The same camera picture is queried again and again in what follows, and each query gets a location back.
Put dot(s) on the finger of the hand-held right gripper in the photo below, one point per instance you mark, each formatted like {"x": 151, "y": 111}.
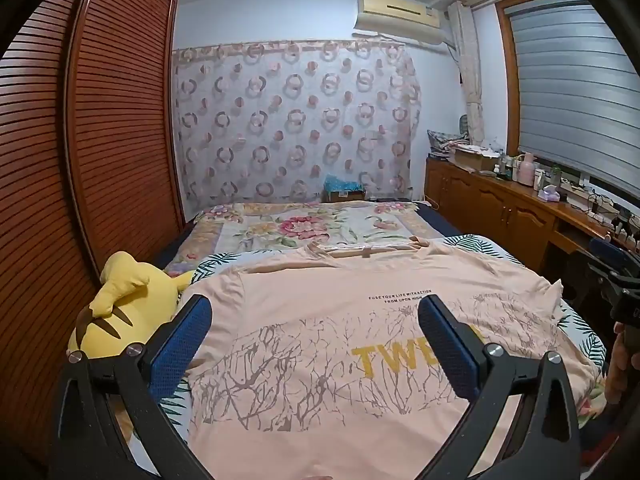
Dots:
{"x": 607, "y": 255}

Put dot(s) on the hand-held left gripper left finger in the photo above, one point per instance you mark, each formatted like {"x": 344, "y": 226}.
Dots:
{"x": 180, "y": 345}

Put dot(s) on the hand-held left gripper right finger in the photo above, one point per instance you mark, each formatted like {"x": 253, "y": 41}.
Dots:
{"x": 450, "y": 350}

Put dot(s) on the cream beige garment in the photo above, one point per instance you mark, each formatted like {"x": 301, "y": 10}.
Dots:
{"x": 310, "y": 310}

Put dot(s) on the person's right hand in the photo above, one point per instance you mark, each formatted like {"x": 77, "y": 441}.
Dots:
{"x": 617, "y": 370}

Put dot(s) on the yellow plush toy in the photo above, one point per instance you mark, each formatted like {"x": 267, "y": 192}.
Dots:
{"x": 125, "y": 285}

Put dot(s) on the purple tissue pack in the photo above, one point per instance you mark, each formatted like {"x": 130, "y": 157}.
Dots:
{"x": 548, "y": 195}

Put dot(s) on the green bottle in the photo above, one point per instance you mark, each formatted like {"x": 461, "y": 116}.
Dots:
{"x": 555, "y": 174}

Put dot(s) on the leaf print bed cover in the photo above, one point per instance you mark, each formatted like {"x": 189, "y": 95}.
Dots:
{"x": 465, "y": 245}

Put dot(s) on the pink bottle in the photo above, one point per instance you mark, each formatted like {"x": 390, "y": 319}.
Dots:
{"x": 526, "y": 172}

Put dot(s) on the wooden side cabinet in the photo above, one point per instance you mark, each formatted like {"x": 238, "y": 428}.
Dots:
{"x": 500, "y": 205}

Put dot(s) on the open cardboard box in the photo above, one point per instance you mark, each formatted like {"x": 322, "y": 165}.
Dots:
{"x": 475, "y": 160}

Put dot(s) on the floral blanket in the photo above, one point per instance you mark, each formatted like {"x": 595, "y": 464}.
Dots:
{"x": 300, "y": 225}

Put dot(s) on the grey window blind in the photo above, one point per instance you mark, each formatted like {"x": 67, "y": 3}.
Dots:
{"x": 575, "y": 85}

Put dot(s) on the small cardboard box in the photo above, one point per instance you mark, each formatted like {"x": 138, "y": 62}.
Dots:
{"x": 345, "y": 196}

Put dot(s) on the teal cloth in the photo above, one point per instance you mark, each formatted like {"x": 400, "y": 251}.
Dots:
{"x": 342, "y": 182}

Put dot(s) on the pile of folded cloths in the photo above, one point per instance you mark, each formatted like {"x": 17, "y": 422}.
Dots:
{"x": 442, "y": 140}

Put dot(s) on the tied lace curtain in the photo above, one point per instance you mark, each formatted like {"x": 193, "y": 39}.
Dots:
{"x": 470, "y": 85}

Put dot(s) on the wooden louvered wardrobe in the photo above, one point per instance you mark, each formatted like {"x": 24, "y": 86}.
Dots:
{"x": 100, "y": 110}

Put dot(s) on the circle print curtain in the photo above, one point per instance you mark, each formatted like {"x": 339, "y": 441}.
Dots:
{"x": 300, "y": 120}

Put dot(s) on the beige air conditioner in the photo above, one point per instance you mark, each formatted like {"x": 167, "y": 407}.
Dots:
{"x": 400, "y": 15}

